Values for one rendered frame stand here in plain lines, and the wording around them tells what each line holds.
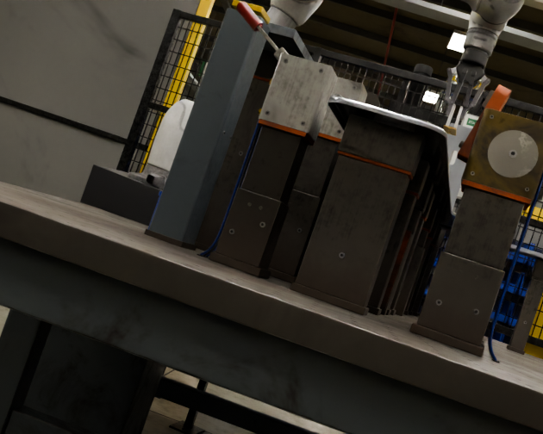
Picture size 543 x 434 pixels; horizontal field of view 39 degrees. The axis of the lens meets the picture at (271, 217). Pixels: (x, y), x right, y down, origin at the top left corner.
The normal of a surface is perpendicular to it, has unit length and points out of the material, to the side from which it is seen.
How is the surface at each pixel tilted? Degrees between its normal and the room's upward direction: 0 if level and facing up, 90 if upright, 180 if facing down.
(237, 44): 90
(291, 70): 90
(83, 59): 90
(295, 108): 90
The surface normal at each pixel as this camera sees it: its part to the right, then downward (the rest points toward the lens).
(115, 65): -0.09, -0.07
